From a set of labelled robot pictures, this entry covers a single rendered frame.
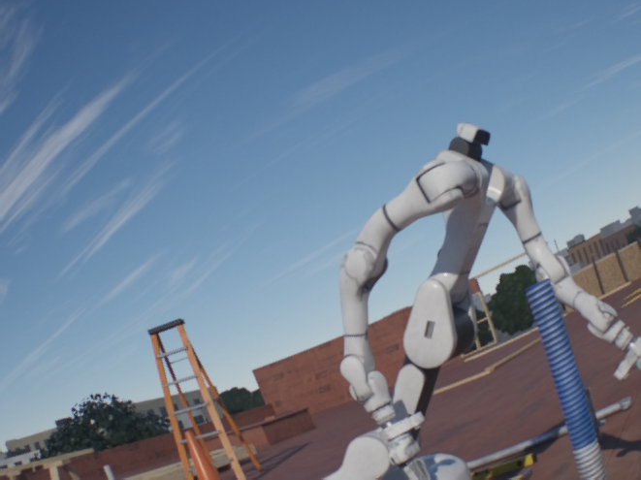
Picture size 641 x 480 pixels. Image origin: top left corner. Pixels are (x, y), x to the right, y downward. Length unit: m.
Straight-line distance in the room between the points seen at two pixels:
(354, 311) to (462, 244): 0.34
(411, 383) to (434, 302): 0.26
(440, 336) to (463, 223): 0.31
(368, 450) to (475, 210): 0.76
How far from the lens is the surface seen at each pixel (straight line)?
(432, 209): 1.87
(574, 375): 0.92
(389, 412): 2.02
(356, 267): 1.96
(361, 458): 2.26
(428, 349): 2.09
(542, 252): 2.28
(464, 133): 2.06
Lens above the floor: 0.75
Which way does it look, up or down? 10 degrees up
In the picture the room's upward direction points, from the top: 21 degrees counter-clockwise
